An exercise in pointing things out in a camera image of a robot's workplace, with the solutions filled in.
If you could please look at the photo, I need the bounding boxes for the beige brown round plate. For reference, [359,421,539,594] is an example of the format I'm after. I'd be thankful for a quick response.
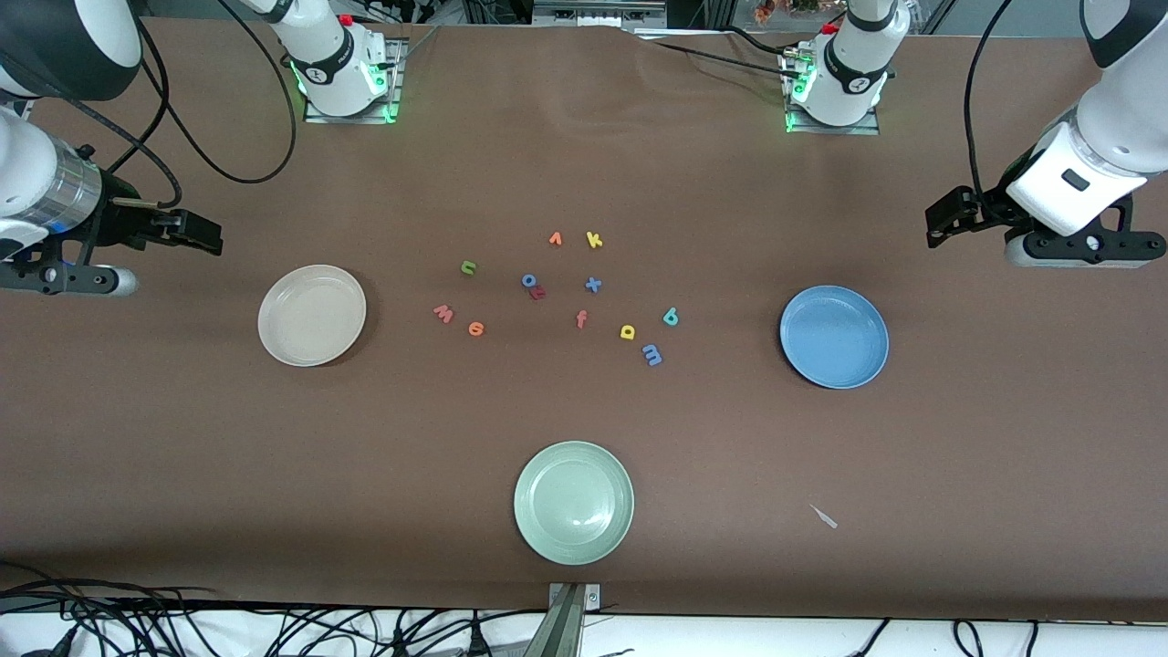
[257,265,368,368]

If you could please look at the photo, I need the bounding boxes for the blue round plate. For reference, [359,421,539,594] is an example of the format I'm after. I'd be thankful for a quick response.
[779,285,891,391]

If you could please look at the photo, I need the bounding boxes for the brown table cover sheet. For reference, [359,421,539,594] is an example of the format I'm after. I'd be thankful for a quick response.
[0,16,1168,623]

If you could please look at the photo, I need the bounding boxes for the pale green round plate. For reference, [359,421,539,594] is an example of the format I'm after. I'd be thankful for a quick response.
[513,441,635,567]

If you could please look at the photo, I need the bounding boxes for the grey metal bar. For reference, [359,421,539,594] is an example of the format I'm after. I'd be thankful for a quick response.
[525,586,585,657]

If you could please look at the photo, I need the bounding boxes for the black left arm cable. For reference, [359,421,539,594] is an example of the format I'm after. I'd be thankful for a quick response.
[964,0,1016,200]

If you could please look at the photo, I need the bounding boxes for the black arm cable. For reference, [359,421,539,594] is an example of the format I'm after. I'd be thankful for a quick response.
[68,0,298,209]
[964,0,1016,200]

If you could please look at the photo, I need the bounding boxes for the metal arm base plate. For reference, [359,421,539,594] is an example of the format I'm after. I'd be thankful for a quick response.
[303,36,407,125]
[783,50,882,137]

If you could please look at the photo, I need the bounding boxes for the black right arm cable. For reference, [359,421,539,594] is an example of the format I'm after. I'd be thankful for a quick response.
[68,0,298,209]

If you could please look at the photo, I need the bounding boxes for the black cable across table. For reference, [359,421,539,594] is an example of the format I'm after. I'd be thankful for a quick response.
[630,27,795,78]

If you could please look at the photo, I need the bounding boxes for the black floor cable tangle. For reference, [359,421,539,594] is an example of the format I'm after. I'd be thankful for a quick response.
[0,561,220,657]

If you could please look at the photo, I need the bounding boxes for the grey metal background frame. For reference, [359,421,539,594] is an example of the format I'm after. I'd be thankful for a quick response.
[529,0,672,28]

